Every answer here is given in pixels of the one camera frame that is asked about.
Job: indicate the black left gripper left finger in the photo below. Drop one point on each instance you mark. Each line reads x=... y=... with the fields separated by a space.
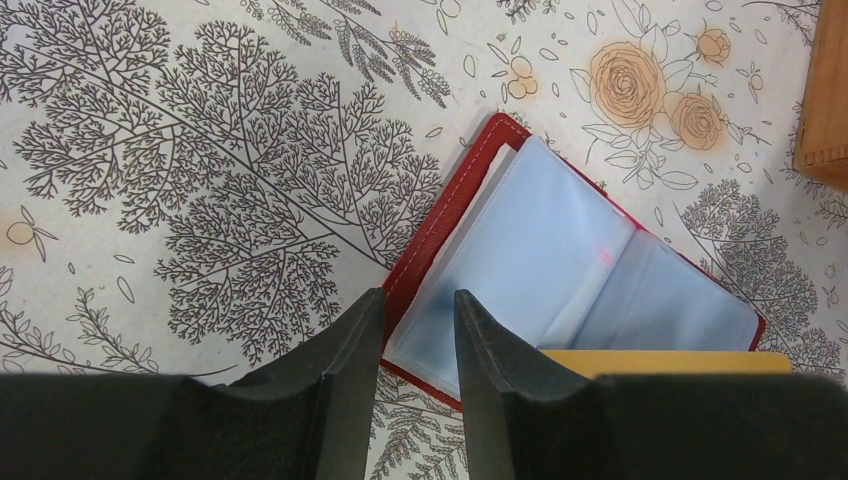
x=306 y=415

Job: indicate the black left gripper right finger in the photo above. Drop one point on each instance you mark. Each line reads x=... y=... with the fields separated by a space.
x=527 y=417

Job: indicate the gold credit card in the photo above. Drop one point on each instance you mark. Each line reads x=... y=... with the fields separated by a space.
x=595 y=363

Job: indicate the red leather card holder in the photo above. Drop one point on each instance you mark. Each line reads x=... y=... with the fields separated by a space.
x=552 y=258

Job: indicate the floral patterned table mat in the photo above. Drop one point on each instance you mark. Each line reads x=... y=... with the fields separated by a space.
x=198 y=187

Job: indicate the orange wooden compartment tray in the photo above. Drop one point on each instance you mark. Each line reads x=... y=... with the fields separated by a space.
x=821 y=146

